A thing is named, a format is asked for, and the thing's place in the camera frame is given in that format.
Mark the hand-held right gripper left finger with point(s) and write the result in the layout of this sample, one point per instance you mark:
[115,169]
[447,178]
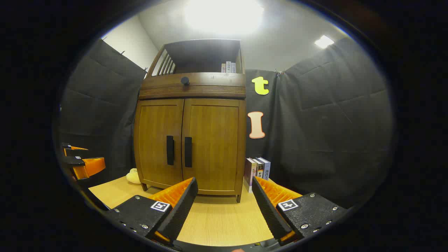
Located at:
[182,206]

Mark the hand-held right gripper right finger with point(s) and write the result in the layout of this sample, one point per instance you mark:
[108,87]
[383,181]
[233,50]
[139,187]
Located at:
[269,210]

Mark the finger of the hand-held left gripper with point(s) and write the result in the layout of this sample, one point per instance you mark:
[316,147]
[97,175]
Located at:
[71,152]
[87,167]

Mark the wooden shoe cabinet door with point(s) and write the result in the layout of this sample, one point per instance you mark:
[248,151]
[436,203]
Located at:
[154,140]
[213,140]

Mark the wooden double-door shoe cabinet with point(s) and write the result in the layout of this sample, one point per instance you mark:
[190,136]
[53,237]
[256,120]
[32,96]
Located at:
[203,52]

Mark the brown spine book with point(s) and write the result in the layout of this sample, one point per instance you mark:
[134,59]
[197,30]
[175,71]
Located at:
[260,169]

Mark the yellow plush toy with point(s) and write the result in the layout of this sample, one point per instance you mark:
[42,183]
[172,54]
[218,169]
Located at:
[133,176]

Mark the black backdrop cloth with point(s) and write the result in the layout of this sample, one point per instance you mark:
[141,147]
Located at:
[332,122]

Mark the small ceiling light panel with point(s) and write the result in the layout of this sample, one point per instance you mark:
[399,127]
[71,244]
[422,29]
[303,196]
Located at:
[323,41]

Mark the large ceiling light panel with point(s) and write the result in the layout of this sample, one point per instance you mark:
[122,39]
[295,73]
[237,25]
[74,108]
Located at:
[224,15]

